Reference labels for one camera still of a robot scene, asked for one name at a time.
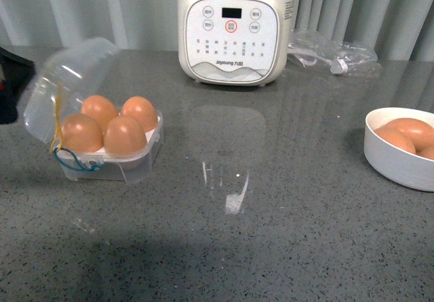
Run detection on brown egg box front left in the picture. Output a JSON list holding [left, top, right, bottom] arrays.
[[61, 113, 103, 153]]

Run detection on clear plastic bag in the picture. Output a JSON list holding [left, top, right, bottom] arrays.
[[288, 30, 382, 78]]

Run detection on brown egg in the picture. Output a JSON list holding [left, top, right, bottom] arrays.
[[120, 96, 158, 132], [374, 127, 416, 154], [384, 117, 433, 152], [416, 145, 434, 160]]

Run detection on white round bowl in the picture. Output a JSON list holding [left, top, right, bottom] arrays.
[[363, 107, 433, 192]]

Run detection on white Joyoung soy milk maker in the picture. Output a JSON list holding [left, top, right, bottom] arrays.
[[178, 0, 296, 86]]

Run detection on brown egg in bowl left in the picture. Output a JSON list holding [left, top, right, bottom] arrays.
[[374, 127, 416, 154]]

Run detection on clear plastic egg box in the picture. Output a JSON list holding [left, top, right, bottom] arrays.
[[24, 37, 163, 184]]

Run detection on brown egg in bowl front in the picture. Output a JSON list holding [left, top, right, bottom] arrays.
[[416, 145, 434, 160]]

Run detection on blue string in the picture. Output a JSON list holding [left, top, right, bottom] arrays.
[[54, 147, 102, 172]]

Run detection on brown egg box back left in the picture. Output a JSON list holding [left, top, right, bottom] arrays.
[[81, 95, 119, 132]]

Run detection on brown top egg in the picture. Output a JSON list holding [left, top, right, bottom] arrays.
[[120, 96, 158, 132]]

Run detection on dark object at left edge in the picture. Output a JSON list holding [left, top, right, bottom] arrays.
[[1, 48, 35, 125]]

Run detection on brown egg box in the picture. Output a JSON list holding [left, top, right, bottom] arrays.
[[81, 95, 119, 132], [61, 113, 103, 153], [104, 116, 148, 155]]

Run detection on brown egg in bowl back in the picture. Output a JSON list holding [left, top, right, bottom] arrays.
[[384, 117, 433, 152]]

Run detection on brown egg box front right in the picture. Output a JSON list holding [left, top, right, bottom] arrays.
[[104, 116, 148, 155]]

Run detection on white power cable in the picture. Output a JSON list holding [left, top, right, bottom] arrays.
[[288, 43, 347, 76]]

